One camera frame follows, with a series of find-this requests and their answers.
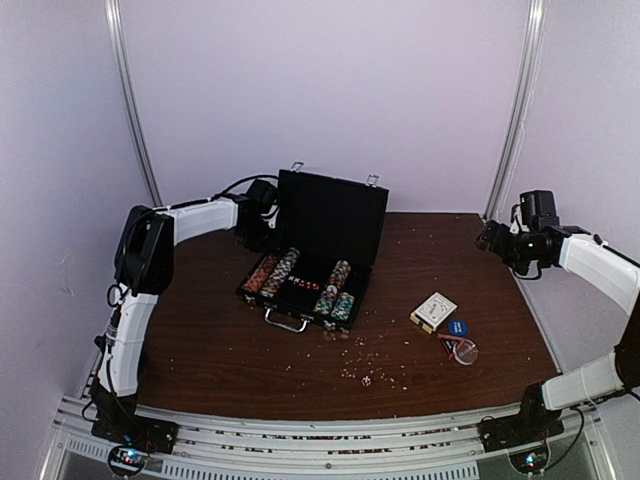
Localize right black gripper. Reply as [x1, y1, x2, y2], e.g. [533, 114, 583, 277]
[475, 219, 542, 274]

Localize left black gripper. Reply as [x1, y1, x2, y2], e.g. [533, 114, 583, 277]
[240, 218, 287, 255]

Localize black poker set case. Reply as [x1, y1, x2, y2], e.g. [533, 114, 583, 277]
[236, 165, 389, 333]

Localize blue small blind button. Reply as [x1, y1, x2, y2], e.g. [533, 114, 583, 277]
[448, 319, 468, 337]

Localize white playing card box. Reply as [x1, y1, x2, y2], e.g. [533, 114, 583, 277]
[410, 292, 458, 334]

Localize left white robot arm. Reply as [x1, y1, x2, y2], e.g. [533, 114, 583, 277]
[91, 192, 277, 444]

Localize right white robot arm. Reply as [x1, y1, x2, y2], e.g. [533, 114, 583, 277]
[475, 220, 639, 442]

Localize orange chip row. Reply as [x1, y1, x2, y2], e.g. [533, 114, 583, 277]
[242, 254, 279, 293]

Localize grey chip row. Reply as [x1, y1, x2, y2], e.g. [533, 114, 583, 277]
[260, 247, 301, 298]

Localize red dice row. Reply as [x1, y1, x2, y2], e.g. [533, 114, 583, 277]
[288, 275, 320, 291]

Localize right back chip row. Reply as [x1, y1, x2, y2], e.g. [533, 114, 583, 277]
[328, 260, 351, 290]

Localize green blue chip row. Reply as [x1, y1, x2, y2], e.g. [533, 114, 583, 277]
[314, 285, 339, 315]

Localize teal chip row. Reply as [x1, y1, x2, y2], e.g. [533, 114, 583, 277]
[330, 292, 355, 321]

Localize red black triangular card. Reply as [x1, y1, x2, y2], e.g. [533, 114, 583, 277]
[437, 334, 465, 360]

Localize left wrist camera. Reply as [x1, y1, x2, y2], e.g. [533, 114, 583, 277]
[245, 179, 278, 220]

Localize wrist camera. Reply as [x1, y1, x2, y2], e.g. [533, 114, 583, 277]
[511, 190, 560, 232]
[245, 179, 278, 220]

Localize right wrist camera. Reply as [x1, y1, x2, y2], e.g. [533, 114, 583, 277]
[511, 190, 560, 232]

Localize right aluminium frame post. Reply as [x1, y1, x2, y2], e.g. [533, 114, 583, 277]
[482, 0, 547, 221]

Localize aluminium frame post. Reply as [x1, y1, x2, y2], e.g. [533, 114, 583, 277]
[482, 0, 547, 221]
[104, 0, 163, 207]

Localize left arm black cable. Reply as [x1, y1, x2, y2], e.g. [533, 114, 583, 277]
[107, 174, 274, 311]

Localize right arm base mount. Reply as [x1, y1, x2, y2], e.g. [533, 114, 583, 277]
[477, 383, 564, 452]

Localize front aluminium rail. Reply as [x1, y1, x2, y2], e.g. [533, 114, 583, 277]
[36, 396, 619, 479]

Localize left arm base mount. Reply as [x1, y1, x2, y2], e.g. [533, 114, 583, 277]
[91, 386, 179, 454]

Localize left aluminium frame post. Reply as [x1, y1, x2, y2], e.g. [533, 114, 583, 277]
[104, 0, 163, 207]

